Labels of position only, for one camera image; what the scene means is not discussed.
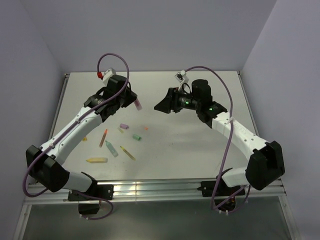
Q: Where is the green pen cap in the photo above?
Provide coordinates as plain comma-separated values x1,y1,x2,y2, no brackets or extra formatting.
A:
132,134,142,141

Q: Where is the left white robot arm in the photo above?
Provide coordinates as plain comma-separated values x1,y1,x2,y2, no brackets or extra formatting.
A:
26,75,137,200

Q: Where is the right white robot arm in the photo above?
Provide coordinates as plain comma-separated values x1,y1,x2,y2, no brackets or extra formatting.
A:
154,79,285,195

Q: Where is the orange thin pen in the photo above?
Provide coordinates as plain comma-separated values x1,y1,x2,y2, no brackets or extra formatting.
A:
99,129,108,148

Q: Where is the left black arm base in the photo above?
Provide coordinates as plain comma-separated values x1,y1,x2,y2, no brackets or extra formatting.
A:
67,183,114,221

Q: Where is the aluminium front rail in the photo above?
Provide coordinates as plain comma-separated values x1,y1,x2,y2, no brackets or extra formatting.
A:
23,178,287,205

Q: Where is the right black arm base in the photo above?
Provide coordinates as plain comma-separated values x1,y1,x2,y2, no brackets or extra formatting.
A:
197,180,241,211

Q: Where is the purple pen cap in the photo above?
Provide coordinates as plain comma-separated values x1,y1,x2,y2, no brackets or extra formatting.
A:
119,123,129,130

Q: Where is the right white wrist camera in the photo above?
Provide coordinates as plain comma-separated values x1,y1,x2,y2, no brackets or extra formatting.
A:
174,70,189,83

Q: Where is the green highlighter pen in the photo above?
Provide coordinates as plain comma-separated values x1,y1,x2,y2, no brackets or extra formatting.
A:
105,140,119,158

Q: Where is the yellow highlighter pen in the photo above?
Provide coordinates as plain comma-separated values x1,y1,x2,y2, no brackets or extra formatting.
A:
85,157,108,164

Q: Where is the yellow thin pen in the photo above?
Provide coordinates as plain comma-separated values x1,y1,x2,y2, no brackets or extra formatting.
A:
120,146,136,161

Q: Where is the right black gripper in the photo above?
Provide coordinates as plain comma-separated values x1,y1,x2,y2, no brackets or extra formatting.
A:
154,87,201,114

